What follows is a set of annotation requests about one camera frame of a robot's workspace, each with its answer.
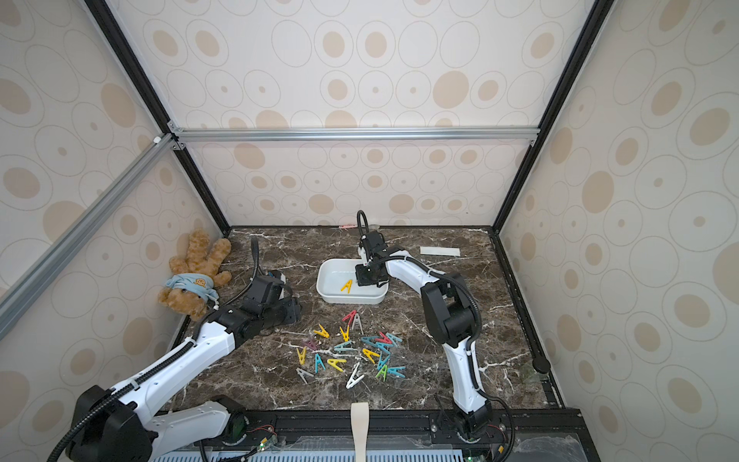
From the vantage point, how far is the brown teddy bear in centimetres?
91

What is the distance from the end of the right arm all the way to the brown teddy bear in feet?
1.68

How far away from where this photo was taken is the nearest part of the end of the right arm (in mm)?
742
